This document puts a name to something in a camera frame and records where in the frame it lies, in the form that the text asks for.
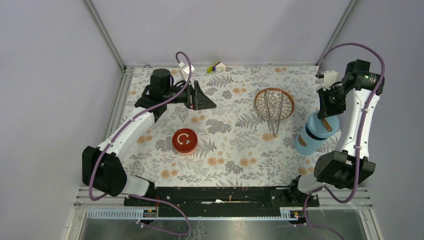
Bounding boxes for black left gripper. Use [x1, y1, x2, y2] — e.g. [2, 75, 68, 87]
[163, 80, 217, 111]

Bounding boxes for light blue round lid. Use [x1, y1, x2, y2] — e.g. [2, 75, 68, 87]
[305, 111, 340, 141]

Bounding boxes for red round lid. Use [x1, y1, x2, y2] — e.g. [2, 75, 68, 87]
[172, 128, 199, 150]

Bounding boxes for clear plastic tongs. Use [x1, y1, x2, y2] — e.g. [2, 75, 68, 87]
[264, 90, 283, 137]

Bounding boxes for light blue cup container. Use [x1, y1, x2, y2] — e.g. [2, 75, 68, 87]
[294, 126, 328, 156]

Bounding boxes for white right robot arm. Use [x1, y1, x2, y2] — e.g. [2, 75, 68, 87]
[192, 61, 379, 206]

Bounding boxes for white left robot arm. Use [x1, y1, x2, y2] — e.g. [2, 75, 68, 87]
[82, 66, 217, 206]

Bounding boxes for small toy house block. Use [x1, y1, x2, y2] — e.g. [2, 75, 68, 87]
[206, 61, 226, 74]

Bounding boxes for patterned ceramic plate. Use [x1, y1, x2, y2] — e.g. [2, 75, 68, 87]
[253, 87, 295, 121]

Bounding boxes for floral patterned tablecloth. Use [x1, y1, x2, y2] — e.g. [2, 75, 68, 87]
[122, 66, 340, 187]

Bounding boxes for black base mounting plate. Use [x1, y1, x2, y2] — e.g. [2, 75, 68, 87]
[123, 186, 320, 218]

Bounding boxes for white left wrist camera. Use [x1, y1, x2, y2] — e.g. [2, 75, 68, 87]
[178, 62, 195, 81]

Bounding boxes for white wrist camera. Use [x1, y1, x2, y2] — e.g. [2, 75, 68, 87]
[178, 62, 195, 81]
[315, 70, 340, 91]

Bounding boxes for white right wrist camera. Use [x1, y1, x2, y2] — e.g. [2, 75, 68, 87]
[315, 70, 340, 91]

